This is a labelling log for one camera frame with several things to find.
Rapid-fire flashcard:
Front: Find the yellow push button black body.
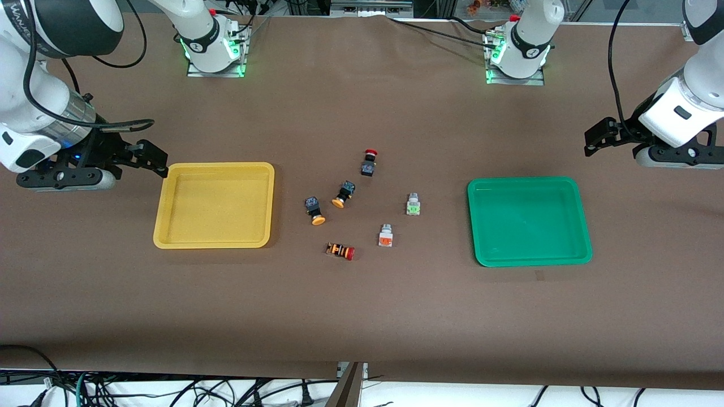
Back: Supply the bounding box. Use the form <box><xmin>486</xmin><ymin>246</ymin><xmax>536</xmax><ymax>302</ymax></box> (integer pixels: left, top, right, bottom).
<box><xmin>331</xmin><ymin>180</ymin><xmax>356</xmax><ymax>209</ymax></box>
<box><xmin>304</xmin><ymin>197</ymin><xmax>327</xmax><ymax>226</ymax></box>

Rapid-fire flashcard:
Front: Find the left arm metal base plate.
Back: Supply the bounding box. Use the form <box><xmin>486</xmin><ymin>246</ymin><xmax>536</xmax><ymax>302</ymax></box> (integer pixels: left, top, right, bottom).
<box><xmin>485</xmin><ymin>31</ymin><xmax>545</xmax><ymax>86</ymax></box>

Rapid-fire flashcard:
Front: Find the thick black floor cable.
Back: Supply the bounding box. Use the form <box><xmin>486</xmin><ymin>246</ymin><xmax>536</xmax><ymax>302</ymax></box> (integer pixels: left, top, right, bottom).
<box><xmin>0</xmin><ymin>344</ymin><xmax>60</xmax><ymax>391</ymax></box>

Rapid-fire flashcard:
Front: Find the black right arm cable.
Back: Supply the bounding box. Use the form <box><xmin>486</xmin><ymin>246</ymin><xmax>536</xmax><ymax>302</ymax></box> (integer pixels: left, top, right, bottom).
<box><xmin>20</xmin><ymin>0</ymin><xmax>156</xmax><ymax>133</ymax></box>

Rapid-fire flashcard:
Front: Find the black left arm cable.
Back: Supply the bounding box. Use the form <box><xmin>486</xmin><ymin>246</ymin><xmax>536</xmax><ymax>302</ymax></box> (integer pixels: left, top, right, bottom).
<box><xmin>607</xmin><ymin>0</ymin><xmax>643</xmax><ymax>142</ymax></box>

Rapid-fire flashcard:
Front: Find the brown table cover sheet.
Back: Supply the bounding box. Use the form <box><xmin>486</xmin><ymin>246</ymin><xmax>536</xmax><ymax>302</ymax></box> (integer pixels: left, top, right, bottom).
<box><xmin>0</xmin><ymin>11</ymin><xmax>724</xmax><ymax>391</ymax></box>

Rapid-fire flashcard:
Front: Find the yellow plastic tray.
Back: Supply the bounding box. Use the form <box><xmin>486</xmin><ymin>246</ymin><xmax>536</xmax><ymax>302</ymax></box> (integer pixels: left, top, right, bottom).
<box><xmin>153</xmin><ymin>162</ymin><xmax>275</xmax><ymax>249</ymax></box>

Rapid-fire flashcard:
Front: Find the green plastic tray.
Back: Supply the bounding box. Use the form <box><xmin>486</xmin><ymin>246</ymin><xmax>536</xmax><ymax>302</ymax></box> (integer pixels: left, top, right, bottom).
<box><xmin>467</xmin><ymin>176</ymin><xmax>593</xmax><ymax>267</ymax></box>

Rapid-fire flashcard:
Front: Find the table support beam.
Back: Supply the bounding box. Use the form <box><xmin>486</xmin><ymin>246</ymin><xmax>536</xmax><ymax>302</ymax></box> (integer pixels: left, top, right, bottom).
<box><xmin>325</xmin><ymin>362</ymin><xmax>368</xmax><ymax>407</ymax></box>

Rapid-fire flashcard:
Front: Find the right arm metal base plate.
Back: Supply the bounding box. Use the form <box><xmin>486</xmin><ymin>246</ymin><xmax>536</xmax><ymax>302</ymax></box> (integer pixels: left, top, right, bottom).
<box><xmin>187</xmin><ymin>23</ymin><xmax>248</xmax><ymax>78</ymax></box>

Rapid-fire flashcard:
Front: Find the black cable on table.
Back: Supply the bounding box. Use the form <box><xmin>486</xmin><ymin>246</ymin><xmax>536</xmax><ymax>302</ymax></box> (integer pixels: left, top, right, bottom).
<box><xmin>387</xmin><ymin>16</ymin><xmax>498</xmax><ymax>49</ymax></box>

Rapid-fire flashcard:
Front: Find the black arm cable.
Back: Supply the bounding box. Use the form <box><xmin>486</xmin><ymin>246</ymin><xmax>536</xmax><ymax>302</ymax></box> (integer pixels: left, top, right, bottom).
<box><xmin>20</xmin><ymin>0</ymin><xmax>156</xmax><ymax>133</ymax></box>
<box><xmin>607</xmin><ymin>0</ymin><xmax>643</xmax><ymax>142</ymax></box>

